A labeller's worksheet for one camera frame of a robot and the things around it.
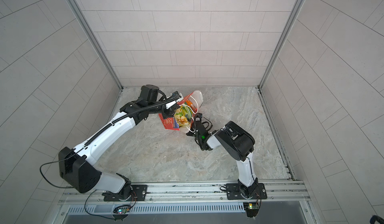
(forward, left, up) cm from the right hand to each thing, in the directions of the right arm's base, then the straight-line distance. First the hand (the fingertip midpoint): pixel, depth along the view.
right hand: (185, 126), depth 95 cm
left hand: (-2, -1, +26) cm, 26 cm away
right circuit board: (-45, -31, -2) cm, 54 cm away
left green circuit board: (-42, +27, +3) cm, 50 cm away
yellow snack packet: (-4, -1, +18) cm, 18 cm away
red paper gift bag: (0, -7, +25) cm, 26 cm away
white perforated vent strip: (-43, -24, -1) cm, 50 cm away
